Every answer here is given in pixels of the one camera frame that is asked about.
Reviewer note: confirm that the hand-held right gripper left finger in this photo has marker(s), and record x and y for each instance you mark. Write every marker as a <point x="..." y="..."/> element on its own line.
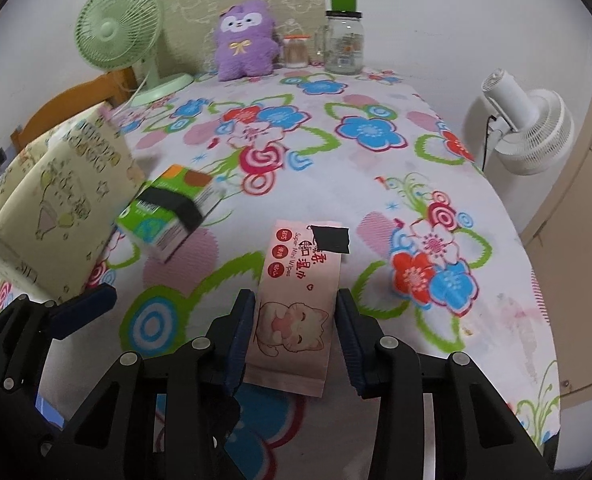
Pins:
<point x="241" y="340"/>

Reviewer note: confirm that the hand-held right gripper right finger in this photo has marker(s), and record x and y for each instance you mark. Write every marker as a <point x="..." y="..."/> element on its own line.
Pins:
<point x="350" y="345"/>

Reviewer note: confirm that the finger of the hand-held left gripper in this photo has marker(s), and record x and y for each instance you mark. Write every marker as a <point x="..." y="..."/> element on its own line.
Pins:
<point x="83" y="305"/>
<point x="221" y="415"/>

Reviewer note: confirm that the pink wet wipes pack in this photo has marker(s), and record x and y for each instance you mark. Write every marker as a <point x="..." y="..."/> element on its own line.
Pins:
<point x="296" y="285"/>

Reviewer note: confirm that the green tissue pack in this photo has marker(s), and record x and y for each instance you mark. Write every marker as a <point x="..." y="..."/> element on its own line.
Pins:
<point x="151" y="220"/>

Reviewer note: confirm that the yellow cartoon fabric storage box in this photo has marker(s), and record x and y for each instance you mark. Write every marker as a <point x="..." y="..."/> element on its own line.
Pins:
<point x="51" y="195"/>

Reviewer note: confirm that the floral tablecloth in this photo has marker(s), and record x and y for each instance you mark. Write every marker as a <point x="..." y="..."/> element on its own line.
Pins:
<point x="366" y="185"/>

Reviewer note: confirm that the beige door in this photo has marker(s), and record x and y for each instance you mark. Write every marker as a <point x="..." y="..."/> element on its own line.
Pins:
<point x="586" y="260"/>

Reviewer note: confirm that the green desk fan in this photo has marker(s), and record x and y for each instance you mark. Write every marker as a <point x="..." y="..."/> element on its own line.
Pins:
<point x="111" y="27"/>

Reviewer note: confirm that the white fan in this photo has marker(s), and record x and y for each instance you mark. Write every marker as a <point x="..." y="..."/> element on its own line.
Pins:
<point x="536" y="130"/>

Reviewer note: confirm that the purple plush toy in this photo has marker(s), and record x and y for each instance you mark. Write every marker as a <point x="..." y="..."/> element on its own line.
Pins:
<point x="243" y="55"/>

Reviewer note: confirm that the toothpick jar with orange lid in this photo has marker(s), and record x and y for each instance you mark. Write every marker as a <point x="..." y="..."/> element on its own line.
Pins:
<point x="296" y="55"/>

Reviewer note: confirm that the glass jar with green lid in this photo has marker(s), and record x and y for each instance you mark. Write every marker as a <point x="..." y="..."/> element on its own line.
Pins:
<point x="343" y="45"/>

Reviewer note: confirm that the green cartoon print board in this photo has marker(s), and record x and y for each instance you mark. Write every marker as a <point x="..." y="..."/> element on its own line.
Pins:
<point x="191" y="10"/>

